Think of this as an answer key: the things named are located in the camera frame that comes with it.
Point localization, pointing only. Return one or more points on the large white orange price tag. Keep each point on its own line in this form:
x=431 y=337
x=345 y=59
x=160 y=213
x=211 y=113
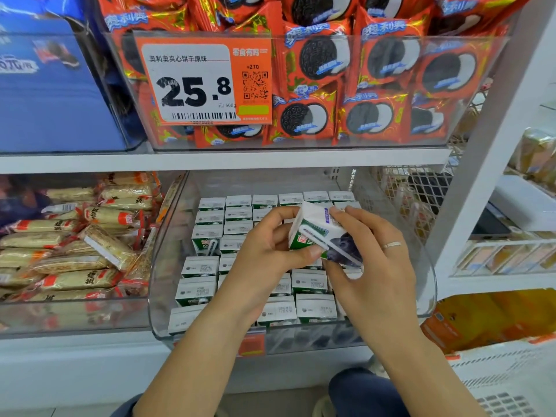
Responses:
x=191 y=82

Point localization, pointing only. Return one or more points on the person's right white shoe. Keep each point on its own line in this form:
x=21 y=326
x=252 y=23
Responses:
x=323 y=407

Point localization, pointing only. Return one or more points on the clear plastic display bin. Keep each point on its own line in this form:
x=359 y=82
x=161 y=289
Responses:
x=417 y=291
x=74 y=317

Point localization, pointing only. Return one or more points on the person's right hand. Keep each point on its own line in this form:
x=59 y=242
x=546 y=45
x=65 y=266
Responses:
x=378 y=282

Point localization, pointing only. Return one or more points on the stack of red cookie packets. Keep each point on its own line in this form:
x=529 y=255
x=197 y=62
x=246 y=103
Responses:
x=382 y=69

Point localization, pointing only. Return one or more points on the yellow orange snack packet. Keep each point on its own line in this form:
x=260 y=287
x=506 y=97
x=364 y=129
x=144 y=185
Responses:
x=491 y=318

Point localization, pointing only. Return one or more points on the person's left hand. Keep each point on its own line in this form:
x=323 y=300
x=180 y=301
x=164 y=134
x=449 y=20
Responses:
x=256 y=265

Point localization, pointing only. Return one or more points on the blue cardboard display box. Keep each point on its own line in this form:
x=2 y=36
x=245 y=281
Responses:
x=56 y=91

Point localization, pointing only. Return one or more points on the person's left forearm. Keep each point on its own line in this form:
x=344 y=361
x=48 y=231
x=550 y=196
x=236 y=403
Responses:
x=191 y=378

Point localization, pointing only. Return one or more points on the pile of blue snack packets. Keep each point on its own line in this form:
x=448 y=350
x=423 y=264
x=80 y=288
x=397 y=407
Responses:
x=17 y=204

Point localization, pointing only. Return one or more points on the white flat box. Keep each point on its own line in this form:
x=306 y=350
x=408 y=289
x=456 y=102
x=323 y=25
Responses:
x=526 y=199

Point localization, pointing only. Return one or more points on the pile of yellow wafer bars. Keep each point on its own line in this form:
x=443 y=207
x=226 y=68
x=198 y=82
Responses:
x=74 y=247

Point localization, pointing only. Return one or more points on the blueberry juice carton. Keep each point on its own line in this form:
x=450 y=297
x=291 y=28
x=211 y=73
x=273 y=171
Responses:
x=323 y=230

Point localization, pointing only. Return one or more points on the rows of white juice cartons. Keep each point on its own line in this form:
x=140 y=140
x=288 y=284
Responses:
x=208 y=256

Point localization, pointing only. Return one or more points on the person's blue jeans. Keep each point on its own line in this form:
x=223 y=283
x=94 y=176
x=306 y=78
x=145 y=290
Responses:
x=365 y=395

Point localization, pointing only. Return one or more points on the small orange price tag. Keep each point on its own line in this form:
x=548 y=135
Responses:
x=252 y=345

